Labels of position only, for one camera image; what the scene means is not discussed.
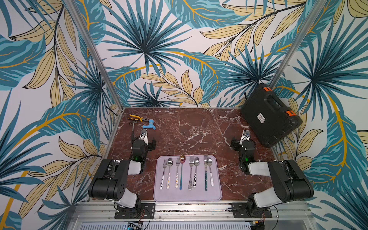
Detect fork with white Pochacco handle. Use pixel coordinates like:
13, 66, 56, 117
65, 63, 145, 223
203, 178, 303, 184
160, 160, 167, 190

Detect iridescent spoon with blue handle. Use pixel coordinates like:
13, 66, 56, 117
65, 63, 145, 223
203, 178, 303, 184
179, 155, 186, 190

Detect spoon with black-white handle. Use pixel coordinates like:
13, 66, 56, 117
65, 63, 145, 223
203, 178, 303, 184
193, 157, 200, 188

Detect ornate all-silver fork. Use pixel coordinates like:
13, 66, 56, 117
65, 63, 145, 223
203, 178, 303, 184
188, 156, 194, 191

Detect fork with green handle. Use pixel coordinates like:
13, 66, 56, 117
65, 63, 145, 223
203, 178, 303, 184
204, 155, 208, 192

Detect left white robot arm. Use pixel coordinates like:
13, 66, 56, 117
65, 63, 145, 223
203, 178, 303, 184
88, 129, 156, 209

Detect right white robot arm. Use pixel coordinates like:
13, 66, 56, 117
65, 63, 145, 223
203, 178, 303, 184
231, 136, 314, 212

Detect blue plastic faucet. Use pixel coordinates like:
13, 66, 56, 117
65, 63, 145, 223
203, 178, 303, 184
142, 119, 156, 130

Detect yellow black pliers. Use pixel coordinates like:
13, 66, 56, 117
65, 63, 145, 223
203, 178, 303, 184
127, 115, 149, 122

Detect black tool case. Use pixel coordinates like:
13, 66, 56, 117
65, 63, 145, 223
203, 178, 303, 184
241, 83, 302, 148

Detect lavender placemat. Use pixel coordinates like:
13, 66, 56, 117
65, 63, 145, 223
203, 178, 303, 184
153, 155, 222, 202

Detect black handled hammer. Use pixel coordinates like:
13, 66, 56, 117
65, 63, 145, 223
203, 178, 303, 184
131, 121, 137, 144

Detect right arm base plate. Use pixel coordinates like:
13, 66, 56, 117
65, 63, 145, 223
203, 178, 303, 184
227, 202, 272, 219

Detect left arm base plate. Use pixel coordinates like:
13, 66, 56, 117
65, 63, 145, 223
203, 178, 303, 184
114, 203, 156, 219

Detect aluminium front rail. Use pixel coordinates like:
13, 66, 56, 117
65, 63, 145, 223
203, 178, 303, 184
67, 201, 318, 230

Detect right aluminium corner post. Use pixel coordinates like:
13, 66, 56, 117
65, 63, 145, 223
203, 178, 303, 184
269, 0, 327, 89

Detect aluminium corner post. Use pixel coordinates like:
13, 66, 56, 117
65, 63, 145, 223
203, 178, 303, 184
269, 0, 327, 89
64, 0, 124, 112

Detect left aluminium corner post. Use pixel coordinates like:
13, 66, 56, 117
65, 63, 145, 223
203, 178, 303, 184
64, 0, 124, 112

